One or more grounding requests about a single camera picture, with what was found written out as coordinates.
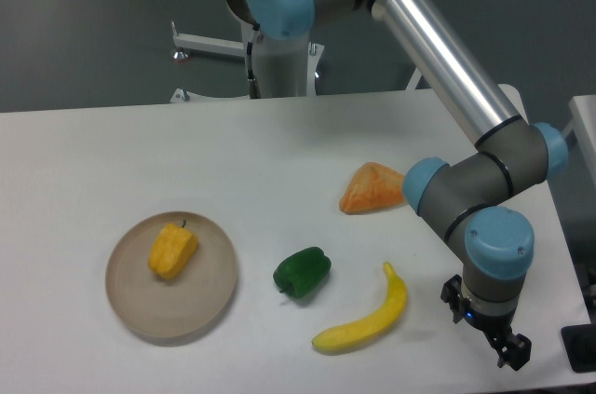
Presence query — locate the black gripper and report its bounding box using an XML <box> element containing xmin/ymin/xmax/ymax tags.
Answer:
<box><xmin>440</xmin><ymin>275</ymin><xmax>532</xmax><ymax>371</ymax></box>

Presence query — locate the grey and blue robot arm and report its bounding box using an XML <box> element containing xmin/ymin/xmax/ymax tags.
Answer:
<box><xmin>244</xmin><ymin>0</ymin><xmax>568</xmax><ymax>370</ymax></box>

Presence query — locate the green toy pepper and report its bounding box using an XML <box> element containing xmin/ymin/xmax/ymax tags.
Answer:
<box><xmin>273</xmin><ymin>247</ymin><xmax>332</xmax><ymax>299</ymax></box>

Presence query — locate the beige round plate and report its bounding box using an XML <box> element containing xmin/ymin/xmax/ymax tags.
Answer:
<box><xmin>105</xmin><ymin>211</ymin><xmax>238</xmax><ymax>343</ymax></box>

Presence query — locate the yellow toy pepper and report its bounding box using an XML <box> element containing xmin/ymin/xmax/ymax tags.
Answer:
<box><xmin>148</xmin><ymin>220</ymin><xmax>198</xmax><ymax>280</ymax></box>

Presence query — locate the yellow toy banana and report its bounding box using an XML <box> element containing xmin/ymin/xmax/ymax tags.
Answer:
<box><xmin>311</xmin><ymin>262</ymin><xmax>409</xmax><ymax>354</ymax></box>

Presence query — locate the black device at right edge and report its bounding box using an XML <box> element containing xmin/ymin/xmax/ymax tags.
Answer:
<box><xmin>561</xmin><ymin>323</ymin><xmax>595</xmax><ymax>374</ymax></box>

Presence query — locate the orange toy melon slice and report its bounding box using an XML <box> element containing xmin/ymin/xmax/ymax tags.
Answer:
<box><xmin>339</xmin><ymin>162</ymin><xmax>405</xmax><ymax>214</ymax></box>

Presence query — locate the white side table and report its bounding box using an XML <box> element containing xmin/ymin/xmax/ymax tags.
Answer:
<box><xmin>569</xmin><ymin>94</ymin><xmax>596</xmax><ymax>170</ymax></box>

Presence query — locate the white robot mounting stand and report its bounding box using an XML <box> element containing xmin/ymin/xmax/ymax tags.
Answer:
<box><xmin>170</xmin><ymin>20</ymin><xmax>325</xmax><ymax>100</ymax></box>

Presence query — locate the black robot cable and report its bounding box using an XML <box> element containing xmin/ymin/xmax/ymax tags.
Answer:
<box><xmin>245</xmin><ymin>20</ymin><xmax>263</xmax><ymax>100</ymax></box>

